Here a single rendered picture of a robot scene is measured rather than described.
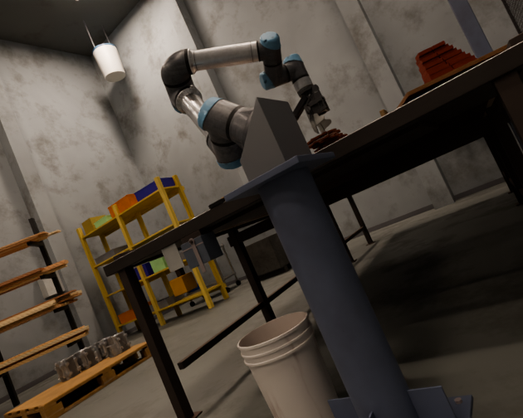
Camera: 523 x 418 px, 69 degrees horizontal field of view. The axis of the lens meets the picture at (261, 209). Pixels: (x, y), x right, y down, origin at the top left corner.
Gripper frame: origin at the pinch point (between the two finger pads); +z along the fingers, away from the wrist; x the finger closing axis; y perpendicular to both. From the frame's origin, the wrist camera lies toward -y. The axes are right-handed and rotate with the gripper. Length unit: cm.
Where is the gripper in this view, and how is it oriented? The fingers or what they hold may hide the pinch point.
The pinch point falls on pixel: (321, 136)
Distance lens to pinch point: 161.5
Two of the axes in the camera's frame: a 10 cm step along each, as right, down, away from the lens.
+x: 3.9, -1.0, 9.2
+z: 4.0, 9.1, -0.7
